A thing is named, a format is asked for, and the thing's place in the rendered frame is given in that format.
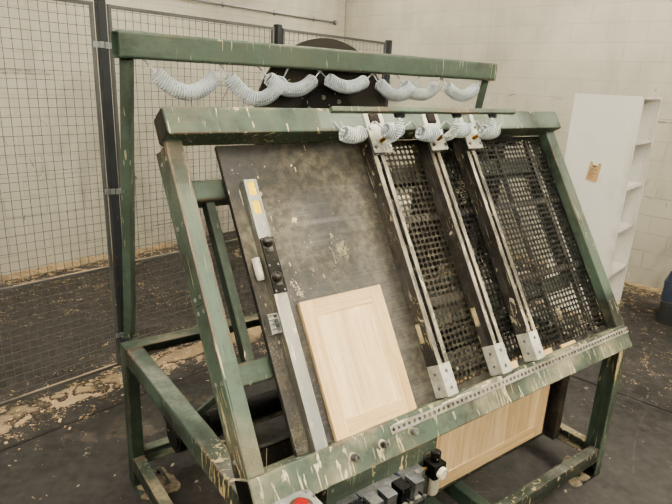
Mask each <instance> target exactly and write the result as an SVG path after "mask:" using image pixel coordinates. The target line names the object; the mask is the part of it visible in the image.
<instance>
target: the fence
mask: <svg viewBox="0 0 672 504"><path fill-rule="evenodd" d="M247 182H254V184H255V187H256V191H257V195H250V194H249V190H248V186H247ZM239 185H240V189H241V193H242V197H243V200H244V204H245V208H246V212H247V216H248V219H249V223H250V227H251V231H252V234H253V238H254V242H255V246H256V249H257V253H258V257H260V261H261V264H262V268H263V272H264V277H265V278H264V280H265V283H266V287H267V291H268V295H269V298H270V302H271V306H272V310H273V313H276V312H277V314H278V318H279V322H280V325H281V329H282V333H279V336H280V340H281V344H282V347H283V351H284V355H285V359H286V362H287V366H288V370H289V374H290V377H291V381H292V385H293V389H294V392H295V396H296V400H297V404H298V408H299V411H300V415H301V419H302V423H303V426H304V430H305V434H306V438H307V441H308V445H309V449H310V451H318V450H321V449H323V448H326V447H328V443H327V439H326V436H325V432H324V428H323V425H322V421H321V417H320V414H319V410H318V406H317V403H316V399H315V395H314V391H313V388H312V384H311V380H310V377H309V373H308V369H307V366H306V362H305V358H304V355H303V351H302V347H301V344H300V340H299V336H298V332H297V329H296V325H295V321H294V318H293V314H292V310H291V307H290V303H289V299H288V296H287V292H283V293H278V294H274V292H273V288H272V284H271V280H270V277H269V273H268V269H267V266H266V262H265V258H264V254H263V251H262V247H261V243H260V238H264V237H266V236H270V237H271V233H270V229H269V226H268V222H267V218H266V214H265V211H264V207H263V203H262V200H261V196H260V192H259V189H258V185H257V181H256V179H246V180H243V181H242V182H241V183H240V184H239ZM254 200H259V202H260V206H261V209H262V213H261V214H255V212H254V209H253V205H252V201H254Z"/></svg>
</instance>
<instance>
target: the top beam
mask: <svg viewBox="0 0 672 504"><path fill-rule="evenodd" d="M516 112H517V113H515V114H514V115H497V117H496V118H493V120H496V121H493V122H497V123H493V124H496V125H497V126H499V125H500V124H501V123H502V122H503V121H505V122H504V123H503V124H502V125H501V126H500V130H501V134H500V135H499V136H498V137H511V136H539V135H541V134H542V133H545V132H551V131H556V130H558V129H560V128H561V125H560V123H559V120H558V117H557V115H556V112H553V111H516ZM437 115H438V118H439V121H440V124H442V123H443V122H444V121H445V123H444V124H443V125H442V130H443V133H444V134H445V133H446V132H448V131H449V129H450V126H449V125H448V124H447V123H446V121H448V122H449V123H450V124H452V120H454V119H455V118H453V117H452V114H437ZM472 115H473V118H474V121H476V123H475V124H476V126H477V130H479V128H480V127H479V125H478V124H477V121H478V122H479V123H480V125H481V126H483V125H487V124H488V120H490V119H491V118H489V117H488V114H472ZM382 117H383V120H384V123H387V122H390V123H395V122H394V121H395V120H397V118H395V117H394V114H382ZM400 120H403V121H398V122H404V124H403V125H406V124H407V123H408V122H410V121H411V123H410V124H409V125H407V126H406V127H405V134H404V135H403V136H402V137H400V138H399V139H397V140H407V139H416V137H415V131H416V127H415V126H414V125H413V123H412V121H414V122H415V124H416V125H417V127H419V126H423V125H424V124H423V121H422V118H421V115H420V114H405V117H404V118H400ZM333 121H335V122H336V123H337V125H338V126H339V127H340V128H342V127H344V126H350V127H356V126H358V125H359V126H362V127H364V128H365V129H366V125H365V122H364V119H363V116H362V114H352V113H330V110H329V109H327V108H251V107H176V106H163V107H162V108H160V110H159V112H158V114H157V115H156V117H155V119H154V125H155V129H156V133H157V137H158V141H159V145H161V146H162V147H163V146H164V144H163V143H164V142H165V141H166V140H181V141H183V142H182V144H183V146H199V145H234V144H268V143H303V142H338V141H340V140H339V129H338V128H337V127H336V126H335V124H334V123H333Z"/></svg>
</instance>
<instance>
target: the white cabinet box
mask: <svg viewBox="0 0 672 504"><path fill-rule="evenodd" d="M661 102H662V97H643V96H621V95H599V94H577V93H575V98H574V104H573V110H572V116H571V122H570V128H569V135H568V141H567V147H566V153H565V159H564V161H565V164H566V166H567V169H568V172H569V175H570V177H571V180H572V183H573V185H574V188H575V191H576V194H577V196H578V199H579V202H580V204H581V207H582V210H583V213H584V215H585V218H586V221H587V223H588V226H589V229H590V232H591V234H592V237H593V240H594V243H595V245H596V248H597V251H598V253H599V256H600V259H601V262H602V264H603V267H604V270H605V272H606V275H607V278H608V281H609V283H610V286H611V289H612V291H613V294H614V297H615V300H616V302H617V305H618V304H619V302H620V300H621V295H622V290H623V286H624V281H625V276H626V271H627V266H628V261H629V257H630V252H631V247H632V242H633V237H634V232H635V227H636V223H637V218H638V213H639V208H640V203H641V198H642V194H643V189H644V184H645V179H646V174H647V169H648V165H649V160H650V155H651V150H652V145H653V140H654V136H655V131H656V126H657V121H658V116H659V111H660V107H661Z"/></svg>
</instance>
